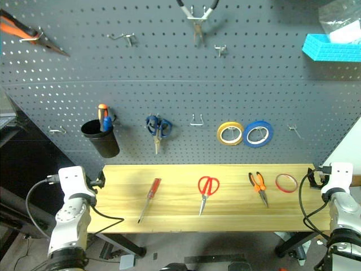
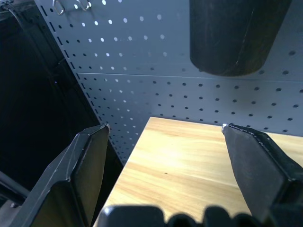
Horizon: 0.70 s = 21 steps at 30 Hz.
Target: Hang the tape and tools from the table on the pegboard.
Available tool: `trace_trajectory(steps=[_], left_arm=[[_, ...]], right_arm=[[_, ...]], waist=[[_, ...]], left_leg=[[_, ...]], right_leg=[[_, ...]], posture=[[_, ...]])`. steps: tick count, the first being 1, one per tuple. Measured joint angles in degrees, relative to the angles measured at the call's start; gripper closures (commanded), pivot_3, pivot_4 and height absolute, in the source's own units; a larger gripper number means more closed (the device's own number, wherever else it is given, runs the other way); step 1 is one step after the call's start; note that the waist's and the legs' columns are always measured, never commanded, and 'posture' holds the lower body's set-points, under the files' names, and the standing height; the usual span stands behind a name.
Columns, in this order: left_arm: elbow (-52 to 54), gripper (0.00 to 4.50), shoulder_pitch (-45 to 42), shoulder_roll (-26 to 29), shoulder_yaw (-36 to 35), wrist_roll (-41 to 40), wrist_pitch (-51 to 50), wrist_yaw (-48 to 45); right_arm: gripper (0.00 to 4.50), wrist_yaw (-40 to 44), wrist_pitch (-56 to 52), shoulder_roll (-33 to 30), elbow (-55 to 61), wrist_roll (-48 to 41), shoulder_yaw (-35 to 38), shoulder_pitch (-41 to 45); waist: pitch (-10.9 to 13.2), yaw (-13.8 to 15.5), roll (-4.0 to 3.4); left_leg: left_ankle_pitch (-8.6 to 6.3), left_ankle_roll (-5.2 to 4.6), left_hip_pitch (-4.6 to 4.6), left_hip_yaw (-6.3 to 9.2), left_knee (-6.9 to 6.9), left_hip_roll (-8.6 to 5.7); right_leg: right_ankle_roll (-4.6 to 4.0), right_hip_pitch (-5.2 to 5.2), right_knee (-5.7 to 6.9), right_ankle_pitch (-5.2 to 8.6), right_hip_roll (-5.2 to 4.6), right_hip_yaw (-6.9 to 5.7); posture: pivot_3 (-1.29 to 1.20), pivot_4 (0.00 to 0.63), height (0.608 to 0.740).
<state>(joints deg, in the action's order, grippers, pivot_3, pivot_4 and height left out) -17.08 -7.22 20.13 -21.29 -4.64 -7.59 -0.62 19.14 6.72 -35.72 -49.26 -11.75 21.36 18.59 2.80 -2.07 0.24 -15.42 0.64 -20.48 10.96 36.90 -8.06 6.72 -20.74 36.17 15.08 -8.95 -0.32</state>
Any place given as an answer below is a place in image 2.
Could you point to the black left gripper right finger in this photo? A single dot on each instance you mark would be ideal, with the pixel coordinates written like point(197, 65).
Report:
point(260, 170)

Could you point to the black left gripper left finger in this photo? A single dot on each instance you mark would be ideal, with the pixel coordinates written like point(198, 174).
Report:
point(71, 179)

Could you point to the grey perforated pegboard panel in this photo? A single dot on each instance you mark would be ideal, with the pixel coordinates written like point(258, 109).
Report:
point(151, 89)

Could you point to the black rubber mallet head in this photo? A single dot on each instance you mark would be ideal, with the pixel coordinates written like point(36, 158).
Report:
point(234, 35)

